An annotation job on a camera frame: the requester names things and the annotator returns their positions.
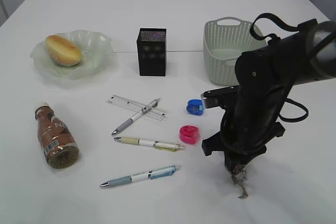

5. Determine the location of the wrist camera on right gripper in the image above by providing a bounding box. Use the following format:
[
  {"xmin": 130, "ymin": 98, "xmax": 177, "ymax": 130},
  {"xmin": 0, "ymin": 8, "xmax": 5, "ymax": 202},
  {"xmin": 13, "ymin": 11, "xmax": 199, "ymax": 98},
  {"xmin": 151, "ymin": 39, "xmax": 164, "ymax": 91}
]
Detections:
[{"xmin": 201, "ymin": 86, "xmax": 239, "ymax": 110}]

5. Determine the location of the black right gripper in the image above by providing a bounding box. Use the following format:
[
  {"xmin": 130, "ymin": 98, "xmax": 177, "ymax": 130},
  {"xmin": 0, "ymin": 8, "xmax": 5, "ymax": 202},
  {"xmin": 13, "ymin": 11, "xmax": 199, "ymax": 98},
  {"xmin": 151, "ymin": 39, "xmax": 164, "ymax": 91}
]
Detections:
[{"xmin": 202, "ymin": 85, "xmax": 285, "ymax": 172}]

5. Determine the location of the blue pencil sharpener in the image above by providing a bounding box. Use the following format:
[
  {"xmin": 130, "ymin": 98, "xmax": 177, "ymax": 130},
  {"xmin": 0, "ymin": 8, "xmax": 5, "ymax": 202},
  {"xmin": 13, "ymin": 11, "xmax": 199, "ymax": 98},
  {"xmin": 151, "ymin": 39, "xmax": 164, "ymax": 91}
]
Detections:
[{"xmin": 186, "ymin": 99, "xmax": 204, "ymax": 116}]

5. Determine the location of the black mesh pen holder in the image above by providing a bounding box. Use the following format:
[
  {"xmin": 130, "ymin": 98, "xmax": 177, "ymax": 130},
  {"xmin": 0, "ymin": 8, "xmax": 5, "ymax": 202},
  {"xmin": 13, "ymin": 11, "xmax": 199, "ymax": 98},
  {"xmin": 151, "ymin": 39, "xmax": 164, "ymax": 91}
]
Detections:
[{"xmin": 136, "ymin": 28, "xmax": 166, "ymax": 77}]

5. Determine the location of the grey grip white pen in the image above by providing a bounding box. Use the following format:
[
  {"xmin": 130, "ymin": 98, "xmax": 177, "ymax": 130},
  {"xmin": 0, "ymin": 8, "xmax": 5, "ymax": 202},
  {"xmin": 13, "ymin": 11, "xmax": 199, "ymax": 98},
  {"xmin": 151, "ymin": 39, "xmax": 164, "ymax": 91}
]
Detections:
[{"xmin": 111, "ymin": 98, "xmax": 161, "ymax": 136}]

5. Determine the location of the beige grip white pen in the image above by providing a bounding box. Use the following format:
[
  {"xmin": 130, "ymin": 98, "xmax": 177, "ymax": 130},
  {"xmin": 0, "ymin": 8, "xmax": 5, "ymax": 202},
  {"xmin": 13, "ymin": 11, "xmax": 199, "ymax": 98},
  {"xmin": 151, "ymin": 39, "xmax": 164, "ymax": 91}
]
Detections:
[{"xmin": 114, "ymin": 137, "xmax": 185, "ymax": 152}]

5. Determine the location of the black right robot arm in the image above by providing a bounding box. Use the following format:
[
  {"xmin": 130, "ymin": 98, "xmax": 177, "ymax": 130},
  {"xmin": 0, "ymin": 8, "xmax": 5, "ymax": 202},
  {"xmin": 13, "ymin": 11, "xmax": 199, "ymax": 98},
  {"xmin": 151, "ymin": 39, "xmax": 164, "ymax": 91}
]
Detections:
[{"xmin": 202, "ymin": 19, "xmax": 335, "ymax": 173}]

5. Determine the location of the grey-green plastic basket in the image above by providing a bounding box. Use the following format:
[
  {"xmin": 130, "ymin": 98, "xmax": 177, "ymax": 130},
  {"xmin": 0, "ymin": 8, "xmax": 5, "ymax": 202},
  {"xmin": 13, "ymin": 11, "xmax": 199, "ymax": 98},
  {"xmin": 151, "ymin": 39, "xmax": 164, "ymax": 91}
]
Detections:
[{"xmin": 203, "ymin": 17, "xmax": 267, "ymax": 86}]

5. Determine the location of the pink pencil sharpener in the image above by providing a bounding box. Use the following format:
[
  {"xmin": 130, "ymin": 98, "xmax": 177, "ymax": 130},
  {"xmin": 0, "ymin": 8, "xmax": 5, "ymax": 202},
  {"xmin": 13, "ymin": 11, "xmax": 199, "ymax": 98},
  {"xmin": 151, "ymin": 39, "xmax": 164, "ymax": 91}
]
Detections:
[{"xmin": 179, "ymin": 125, "xmax": 200, "ymax": 145}]

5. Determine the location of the golden bread loaf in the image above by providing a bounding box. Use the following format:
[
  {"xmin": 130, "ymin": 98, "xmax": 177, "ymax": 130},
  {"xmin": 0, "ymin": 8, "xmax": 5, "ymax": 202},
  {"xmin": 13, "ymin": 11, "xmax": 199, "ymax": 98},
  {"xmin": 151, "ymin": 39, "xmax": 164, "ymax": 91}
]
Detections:
[{"xmin": 45, "ymin": 35, "xmax": 82, "ymax": 67}]

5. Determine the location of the large paper piece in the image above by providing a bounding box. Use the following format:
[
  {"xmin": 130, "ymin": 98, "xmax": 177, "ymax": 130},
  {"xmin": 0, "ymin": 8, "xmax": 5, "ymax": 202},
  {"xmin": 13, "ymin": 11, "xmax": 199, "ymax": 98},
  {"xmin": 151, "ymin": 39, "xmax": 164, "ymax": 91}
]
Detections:
[{"xmin": 230, "ymin": 165, "xmax": 248, "ymax": 199}]

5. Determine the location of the brown coffee drink bottle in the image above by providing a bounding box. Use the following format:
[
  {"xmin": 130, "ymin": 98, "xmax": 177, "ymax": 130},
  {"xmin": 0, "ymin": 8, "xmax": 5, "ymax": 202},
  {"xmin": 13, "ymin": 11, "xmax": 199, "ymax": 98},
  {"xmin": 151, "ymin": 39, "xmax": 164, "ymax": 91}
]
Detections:
[{"xmin": 35, "ymin": 102, "xmax": 79, "ymax": 169}]

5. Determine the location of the blue grip white pen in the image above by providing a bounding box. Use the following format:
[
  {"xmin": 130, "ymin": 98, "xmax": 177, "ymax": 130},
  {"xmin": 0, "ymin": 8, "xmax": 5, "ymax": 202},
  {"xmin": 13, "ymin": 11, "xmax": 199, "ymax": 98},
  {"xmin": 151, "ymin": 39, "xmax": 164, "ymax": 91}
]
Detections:
[{"xmin": 100, "ymin": 165, "xmax": 181, "ymax": 188}]

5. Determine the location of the clear plastic ruler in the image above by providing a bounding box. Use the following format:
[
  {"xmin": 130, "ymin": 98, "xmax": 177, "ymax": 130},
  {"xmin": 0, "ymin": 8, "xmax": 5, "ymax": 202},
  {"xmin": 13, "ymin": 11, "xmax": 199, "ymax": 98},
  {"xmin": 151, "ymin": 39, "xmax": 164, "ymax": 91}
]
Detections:
[{"xmin": 107, "ymin": 95, "xmax": 167, "ymax": 121}]

